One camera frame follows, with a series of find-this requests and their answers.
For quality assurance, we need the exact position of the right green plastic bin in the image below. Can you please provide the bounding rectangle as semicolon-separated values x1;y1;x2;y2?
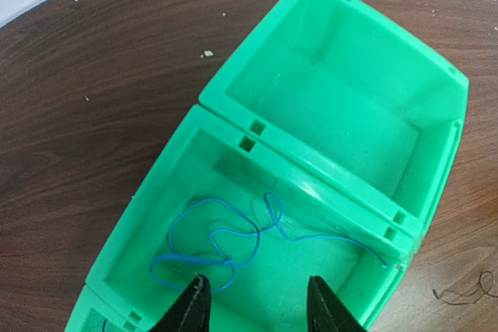
199;0;469;238

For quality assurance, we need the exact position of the light blue cable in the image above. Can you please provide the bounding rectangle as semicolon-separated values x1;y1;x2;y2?
149;193;389;294

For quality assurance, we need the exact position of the brown cable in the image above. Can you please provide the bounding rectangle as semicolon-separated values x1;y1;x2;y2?
432;269;498;306

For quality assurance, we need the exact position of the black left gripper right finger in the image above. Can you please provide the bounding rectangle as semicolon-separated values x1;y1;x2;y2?
307;276;364;332

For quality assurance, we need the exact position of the green plastic bin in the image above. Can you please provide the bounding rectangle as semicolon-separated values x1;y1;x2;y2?
65;285;142;332
86;106;411;331
199;0;469;238

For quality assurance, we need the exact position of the middle green plastic bin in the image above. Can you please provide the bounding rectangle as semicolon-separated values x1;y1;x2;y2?
86;106;411;331

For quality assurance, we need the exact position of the left green plastic bin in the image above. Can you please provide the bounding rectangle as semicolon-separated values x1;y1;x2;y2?
65;285;142;332

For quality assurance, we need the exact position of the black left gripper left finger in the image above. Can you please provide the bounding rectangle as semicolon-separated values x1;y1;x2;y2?
153;274;212;332

